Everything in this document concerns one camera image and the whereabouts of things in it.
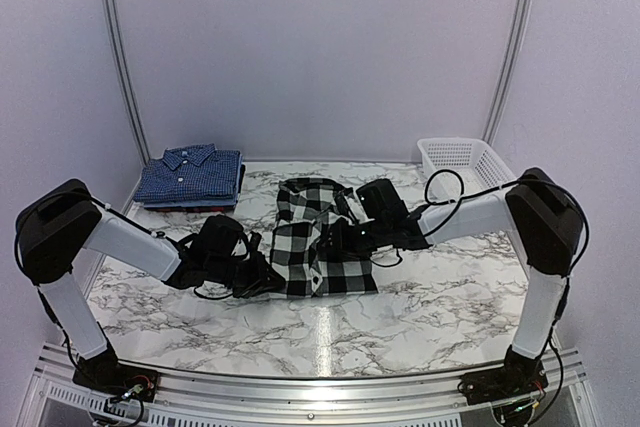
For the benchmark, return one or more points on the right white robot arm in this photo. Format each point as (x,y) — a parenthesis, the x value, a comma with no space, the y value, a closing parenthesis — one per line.
(548,222)

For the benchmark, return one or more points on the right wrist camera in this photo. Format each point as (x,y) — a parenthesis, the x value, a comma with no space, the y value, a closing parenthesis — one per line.
(381,202)

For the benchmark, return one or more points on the black white plaid shirt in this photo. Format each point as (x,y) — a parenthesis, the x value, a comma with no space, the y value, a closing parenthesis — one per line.
(307,209)

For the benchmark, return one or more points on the wall aluminium rail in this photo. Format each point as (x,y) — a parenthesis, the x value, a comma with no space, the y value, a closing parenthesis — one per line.
(501,91)
(124,78)

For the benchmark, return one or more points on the right wall aluminium rail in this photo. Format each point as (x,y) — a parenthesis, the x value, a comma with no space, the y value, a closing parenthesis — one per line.
(501,91)

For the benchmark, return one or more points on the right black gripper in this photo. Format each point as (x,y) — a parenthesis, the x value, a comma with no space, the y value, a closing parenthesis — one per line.
(341,244)

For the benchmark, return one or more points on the left wall aluminium rail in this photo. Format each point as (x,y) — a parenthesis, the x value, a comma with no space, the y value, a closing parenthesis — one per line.
(124,78)

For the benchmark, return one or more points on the front aluminium frame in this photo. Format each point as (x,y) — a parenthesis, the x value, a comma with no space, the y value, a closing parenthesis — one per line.
(191,398)

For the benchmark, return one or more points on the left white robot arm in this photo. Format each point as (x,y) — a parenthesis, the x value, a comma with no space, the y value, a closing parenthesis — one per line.
(51,232)

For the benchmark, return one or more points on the blue checked shirt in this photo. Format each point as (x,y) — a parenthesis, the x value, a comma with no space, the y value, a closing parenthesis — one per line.
(191,173)

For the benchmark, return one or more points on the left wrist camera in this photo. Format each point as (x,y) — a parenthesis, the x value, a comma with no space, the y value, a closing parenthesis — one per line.
(219,236)

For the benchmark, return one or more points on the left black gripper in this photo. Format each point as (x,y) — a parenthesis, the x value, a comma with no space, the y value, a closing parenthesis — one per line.
(259,283)

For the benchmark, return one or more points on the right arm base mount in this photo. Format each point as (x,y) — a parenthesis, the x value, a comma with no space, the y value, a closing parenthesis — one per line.
(498,384)

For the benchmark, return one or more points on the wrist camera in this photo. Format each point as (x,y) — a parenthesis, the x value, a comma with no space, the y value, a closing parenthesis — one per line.
(219,236)
(381,202)

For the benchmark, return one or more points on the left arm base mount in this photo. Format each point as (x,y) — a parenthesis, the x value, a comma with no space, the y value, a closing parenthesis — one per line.
(124,382)

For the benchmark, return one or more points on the white plastic basket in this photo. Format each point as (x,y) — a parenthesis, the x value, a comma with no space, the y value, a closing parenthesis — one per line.
(476,163)

